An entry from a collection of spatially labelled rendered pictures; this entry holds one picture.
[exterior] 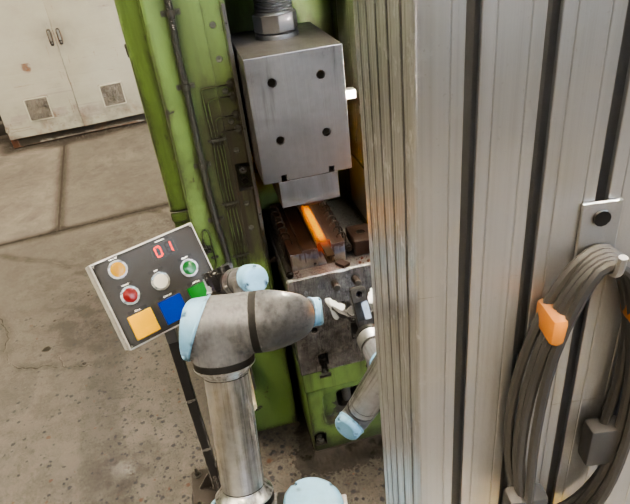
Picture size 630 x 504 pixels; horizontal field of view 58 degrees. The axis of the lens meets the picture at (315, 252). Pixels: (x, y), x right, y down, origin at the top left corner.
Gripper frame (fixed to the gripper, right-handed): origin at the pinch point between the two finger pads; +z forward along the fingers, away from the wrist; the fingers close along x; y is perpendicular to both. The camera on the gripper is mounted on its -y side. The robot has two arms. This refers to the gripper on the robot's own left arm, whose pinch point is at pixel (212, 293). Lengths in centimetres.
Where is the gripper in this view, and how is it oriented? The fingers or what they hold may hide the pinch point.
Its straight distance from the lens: 176.4
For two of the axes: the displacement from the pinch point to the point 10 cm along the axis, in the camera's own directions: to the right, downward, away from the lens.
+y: -4.0, -9.1, -1.0
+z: -4.8, 1.2, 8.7
